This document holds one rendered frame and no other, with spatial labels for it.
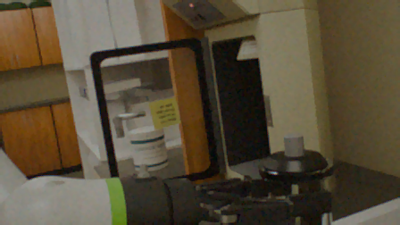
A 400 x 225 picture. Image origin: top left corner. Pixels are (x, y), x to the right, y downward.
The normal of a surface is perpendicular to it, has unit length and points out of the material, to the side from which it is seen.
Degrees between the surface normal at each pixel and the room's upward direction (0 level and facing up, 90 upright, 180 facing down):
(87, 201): 51
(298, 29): 90
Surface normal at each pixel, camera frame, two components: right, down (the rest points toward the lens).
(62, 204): 0.48, -0.56
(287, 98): 0.36, 0.07
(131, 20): -0.27, 0.28
